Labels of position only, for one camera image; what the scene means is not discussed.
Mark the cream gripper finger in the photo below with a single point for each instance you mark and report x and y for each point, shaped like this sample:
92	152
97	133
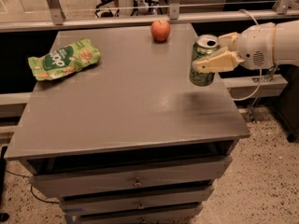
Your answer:
222	60
229	40

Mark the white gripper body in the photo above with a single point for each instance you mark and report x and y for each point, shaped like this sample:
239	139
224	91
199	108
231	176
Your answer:
256	47

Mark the green soda can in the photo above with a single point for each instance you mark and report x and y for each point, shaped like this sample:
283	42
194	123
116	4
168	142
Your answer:
202	49

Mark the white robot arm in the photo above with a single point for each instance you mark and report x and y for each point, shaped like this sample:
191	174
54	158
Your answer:
286	43

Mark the green rice chip bag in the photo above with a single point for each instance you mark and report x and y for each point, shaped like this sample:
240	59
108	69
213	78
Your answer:
65	60

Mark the red apple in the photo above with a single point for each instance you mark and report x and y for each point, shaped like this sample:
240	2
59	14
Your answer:
160	30

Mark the grey drawer cabinet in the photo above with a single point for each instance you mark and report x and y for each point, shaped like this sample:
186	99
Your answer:
136	106

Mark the middle grey drawer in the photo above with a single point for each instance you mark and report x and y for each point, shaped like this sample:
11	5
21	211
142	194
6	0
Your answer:
137	200

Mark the grey drawer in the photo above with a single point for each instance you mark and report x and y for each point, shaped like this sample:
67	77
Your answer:
137	200
131	177
145	216

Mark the bottom grey drawer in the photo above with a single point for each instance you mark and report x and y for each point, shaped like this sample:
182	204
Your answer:
145	216

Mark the top grey drawer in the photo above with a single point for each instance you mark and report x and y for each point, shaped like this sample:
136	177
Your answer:
131	177

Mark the metal railing frame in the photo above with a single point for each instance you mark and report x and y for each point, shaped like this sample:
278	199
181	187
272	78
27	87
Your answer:
34	15

